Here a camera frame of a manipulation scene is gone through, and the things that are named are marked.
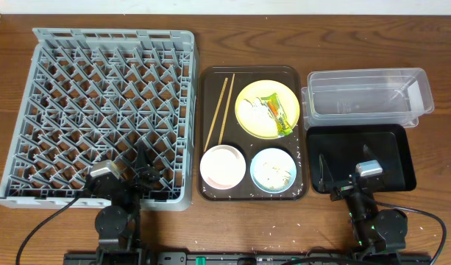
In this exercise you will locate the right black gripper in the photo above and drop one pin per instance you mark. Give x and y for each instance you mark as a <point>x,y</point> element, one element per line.
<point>326,179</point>

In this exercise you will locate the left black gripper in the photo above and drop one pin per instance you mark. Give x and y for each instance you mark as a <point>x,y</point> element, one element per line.
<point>148,178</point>

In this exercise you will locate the light blue bowl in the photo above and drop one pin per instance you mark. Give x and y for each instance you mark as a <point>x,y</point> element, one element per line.
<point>273,170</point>

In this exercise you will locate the white round bowl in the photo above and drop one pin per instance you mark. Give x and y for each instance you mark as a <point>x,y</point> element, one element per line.
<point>222,167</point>

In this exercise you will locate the green orange snack wrapper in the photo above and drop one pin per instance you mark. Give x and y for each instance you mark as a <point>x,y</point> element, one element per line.
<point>277,112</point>

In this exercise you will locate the white tissue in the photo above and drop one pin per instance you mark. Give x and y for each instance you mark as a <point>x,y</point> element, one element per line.
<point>254,110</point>

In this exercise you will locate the wooden chopstick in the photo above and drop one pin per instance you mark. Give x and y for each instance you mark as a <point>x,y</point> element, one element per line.
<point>227,106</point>
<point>218,105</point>

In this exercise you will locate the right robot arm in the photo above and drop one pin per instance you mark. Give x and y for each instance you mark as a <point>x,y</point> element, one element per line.
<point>378,232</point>

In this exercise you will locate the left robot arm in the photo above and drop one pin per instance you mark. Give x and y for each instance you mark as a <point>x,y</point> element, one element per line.
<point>118,224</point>

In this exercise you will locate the black plastic waste tray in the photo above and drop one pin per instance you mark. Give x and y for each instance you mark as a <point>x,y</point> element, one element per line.
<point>342,148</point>

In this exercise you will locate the clear plastic waste bin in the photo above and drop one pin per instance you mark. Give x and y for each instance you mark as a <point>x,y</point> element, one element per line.
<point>366,96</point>

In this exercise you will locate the grey plastic dishwasher rack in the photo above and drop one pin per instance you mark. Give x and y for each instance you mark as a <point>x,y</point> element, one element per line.
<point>97,94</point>

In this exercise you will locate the dark brown serving tray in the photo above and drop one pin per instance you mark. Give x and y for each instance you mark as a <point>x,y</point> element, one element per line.
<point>210,85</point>

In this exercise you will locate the yellow round plate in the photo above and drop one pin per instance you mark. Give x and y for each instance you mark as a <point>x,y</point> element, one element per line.
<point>262,88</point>

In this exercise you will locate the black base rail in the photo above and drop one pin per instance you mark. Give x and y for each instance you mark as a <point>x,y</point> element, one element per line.
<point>181,258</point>

